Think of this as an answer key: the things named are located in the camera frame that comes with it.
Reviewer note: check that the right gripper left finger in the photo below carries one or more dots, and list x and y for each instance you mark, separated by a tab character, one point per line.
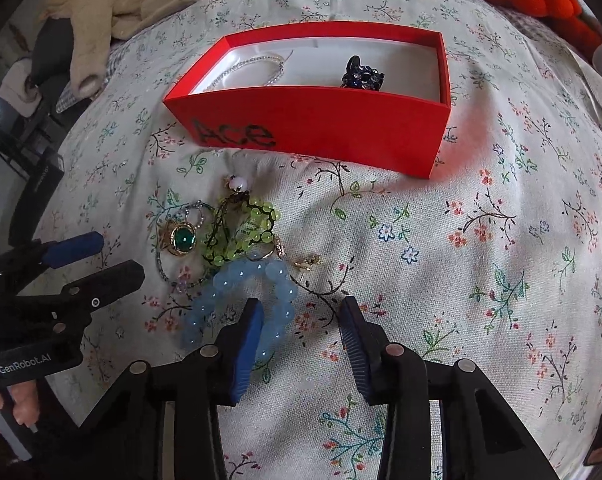
238	345

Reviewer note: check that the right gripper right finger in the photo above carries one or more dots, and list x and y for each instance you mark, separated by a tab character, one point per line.
364	343

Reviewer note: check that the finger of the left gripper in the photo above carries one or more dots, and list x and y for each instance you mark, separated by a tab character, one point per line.
74	249
101	288

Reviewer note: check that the small gold charm earring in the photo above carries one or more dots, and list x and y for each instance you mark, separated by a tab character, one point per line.
308	263

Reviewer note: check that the gold ring green stone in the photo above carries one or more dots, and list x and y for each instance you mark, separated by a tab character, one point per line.
178	237

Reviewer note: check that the black hair claw clip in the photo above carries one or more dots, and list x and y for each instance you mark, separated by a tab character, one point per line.
359	76

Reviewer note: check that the dark chair beside bed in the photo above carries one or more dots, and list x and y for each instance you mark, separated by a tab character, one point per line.
37	106

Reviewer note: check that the grey checked bed sheet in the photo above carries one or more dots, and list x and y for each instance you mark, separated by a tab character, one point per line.
93	85

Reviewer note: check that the floral white duvet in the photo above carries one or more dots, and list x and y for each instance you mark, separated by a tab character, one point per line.
497	258

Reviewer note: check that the red Ace cardboard box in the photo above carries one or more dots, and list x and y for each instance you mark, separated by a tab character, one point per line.
278	88

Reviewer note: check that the orange plush pumpkin toy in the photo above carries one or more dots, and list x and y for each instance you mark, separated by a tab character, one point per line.
564	17

